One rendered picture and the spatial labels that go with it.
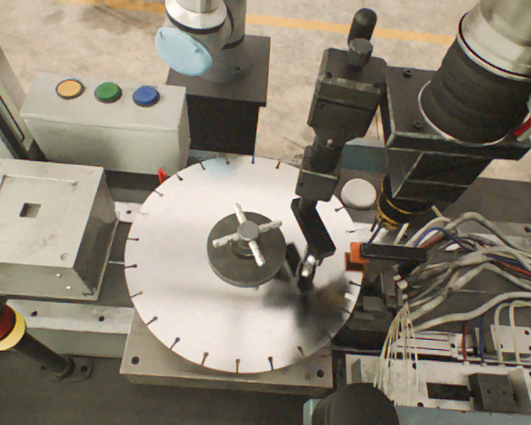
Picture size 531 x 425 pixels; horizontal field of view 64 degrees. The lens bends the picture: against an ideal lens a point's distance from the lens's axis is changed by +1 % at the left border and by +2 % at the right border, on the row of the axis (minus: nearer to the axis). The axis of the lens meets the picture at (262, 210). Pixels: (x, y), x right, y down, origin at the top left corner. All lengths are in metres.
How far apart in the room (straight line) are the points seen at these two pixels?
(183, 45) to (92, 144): 0.26
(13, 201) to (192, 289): 0.33
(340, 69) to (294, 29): 2.21
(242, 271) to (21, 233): 0.34
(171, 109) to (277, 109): 1.32
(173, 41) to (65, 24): 1.79
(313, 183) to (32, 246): 0.43
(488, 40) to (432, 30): 2.54
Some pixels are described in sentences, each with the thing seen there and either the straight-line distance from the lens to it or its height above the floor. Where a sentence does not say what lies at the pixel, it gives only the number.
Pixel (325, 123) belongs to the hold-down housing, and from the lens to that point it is 0.39.
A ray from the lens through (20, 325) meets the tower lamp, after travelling 0.57.
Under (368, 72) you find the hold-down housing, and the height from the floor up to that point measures 1.25.
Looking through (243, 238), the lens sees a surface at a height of 1.00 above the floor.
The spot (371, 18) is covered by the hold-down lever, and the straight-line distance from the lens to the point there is 0.39.
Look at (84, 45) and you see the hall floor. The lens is 2.48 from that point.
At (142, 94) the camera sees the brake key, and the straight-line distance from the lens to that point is 0.84.
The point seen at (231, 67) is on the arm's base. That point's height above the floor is 0.79.
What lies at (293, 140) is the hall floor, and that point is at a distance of 1.98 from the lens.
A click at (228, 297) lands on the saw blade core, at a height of 0.95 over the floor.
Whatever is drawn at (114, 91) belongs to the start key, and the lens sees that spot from 0.86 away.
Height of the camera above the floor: 1.48
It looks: 59 degrees down
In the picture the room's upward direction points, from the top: 9 degrees clockwise
